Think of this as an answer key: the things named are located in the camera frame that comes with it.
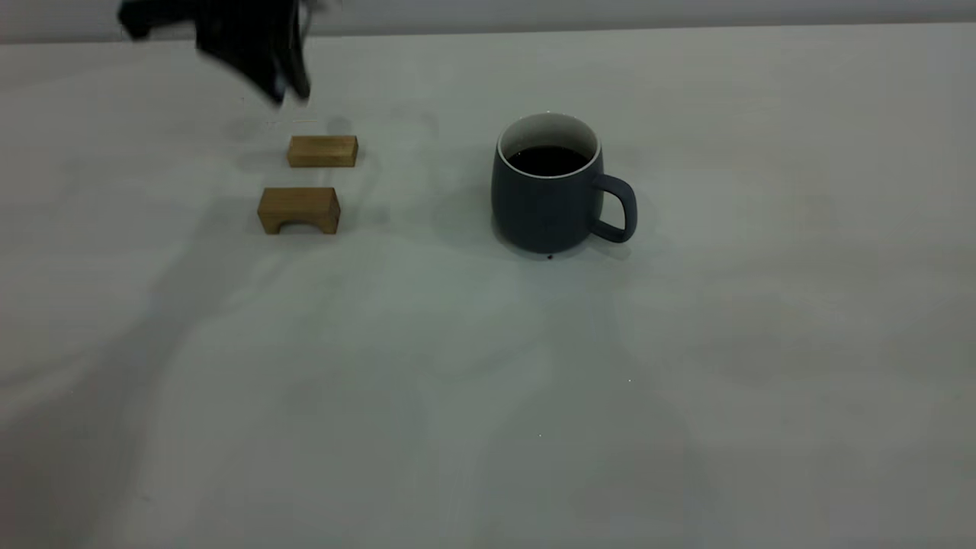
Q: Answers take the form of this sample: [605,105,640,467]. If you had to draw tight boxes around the dark coffee liquid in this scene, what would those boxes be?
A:
[506,145,589,178]

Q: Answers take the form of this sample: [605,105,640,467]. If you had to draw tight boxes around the dark grey ceramic mug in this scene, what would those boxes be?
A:
[491,113,638,254]

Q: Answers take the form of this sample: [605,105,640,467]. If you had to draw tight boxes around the flat rectangular wooden block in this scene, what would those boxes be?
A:
[287,135,359,169]

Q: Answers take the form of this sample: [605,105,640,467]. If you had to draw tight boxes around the arched wooden block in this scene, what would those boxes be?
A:
[257,186,342,236]

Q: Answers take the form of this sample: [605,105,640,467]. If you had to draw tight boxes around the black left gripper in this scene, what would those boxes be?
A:
[118,0,312,105]

